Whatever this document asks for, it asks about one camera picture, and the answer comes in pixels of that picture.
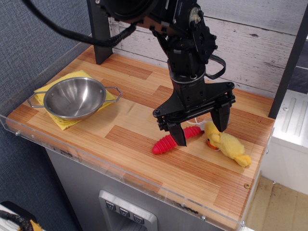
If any white toy sink unit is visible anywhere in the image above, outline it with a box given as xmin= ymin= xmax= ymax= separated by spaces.
xmin=260 ymin=90 xmax=308 ymax=194

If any black vertical post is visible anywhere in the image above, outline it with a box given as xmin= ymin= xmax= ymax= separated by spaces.
xmin=268 ymin=5 xmax=308 ymax=119
xmin=87 ymin=0 xmax=113 ymax=65

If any silver button control panel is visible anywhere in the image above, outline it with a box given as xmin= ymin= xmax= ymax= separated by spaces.
xmin=99 ymin=190 xmax=158 ymax=231

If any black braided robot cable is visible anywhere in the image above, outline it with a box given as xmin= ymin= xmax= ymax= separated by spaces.
xmin=21 ymin=0 xmax=138 ymax=47

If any yellow plush duck toy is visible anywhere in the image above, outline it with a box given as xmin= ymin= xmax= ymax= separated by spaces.
xmin=189 ymin=119 xmax=252 ymax=167

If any black vertical post left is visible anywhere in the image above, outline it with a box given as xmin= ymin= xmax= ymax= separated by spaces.
xmin=87 ymin=0 xmax=113 ymax=65

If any stainless steel bowl with handles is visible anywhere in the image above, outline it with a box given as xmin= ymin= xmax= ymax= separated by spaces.
xmin=27 ymin=77 xmax=122 ymax=121

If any black vertical post right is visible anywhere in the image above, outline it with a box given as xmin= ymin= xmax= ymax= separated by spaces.
xmin=268 ymin=5 xmax=308 ymax=119

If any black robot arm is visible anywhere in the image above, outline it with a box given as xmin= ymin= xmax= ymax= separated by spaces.
xmin=96 ymin=0 xmax=235 ymax=146

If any yellow object bottom left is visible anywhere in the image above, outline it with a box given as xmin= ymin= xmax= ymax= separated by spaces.
xmin=30 ymin=220 xmax=43 ymax=231

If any yellow sponge cloth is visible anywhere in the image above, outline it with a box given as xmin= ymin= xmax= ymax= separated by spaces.
xmin=28 ymin=70 xmax=122 ymax=130

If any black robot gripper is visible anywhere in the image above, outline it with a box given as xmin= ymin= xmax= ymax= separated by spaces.
xmin=153 ymin=73 xmax=235 ymax=146

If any clear acrylic edge guard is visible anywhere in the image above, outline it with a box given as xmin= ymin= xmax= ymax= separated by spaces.
xmin=1 ymin=48 xmax=274 ymax=231

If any grey toy cabinet front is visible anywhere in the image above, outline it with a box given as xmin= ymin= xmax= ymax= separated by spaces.
xmin=47 ymin=149 xmax=218 ymax=231

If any fork with red handle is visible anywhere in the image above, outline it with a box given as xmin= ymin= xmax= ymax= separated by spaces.
xmin=152 ymin=119 xmax=212 ymax=154

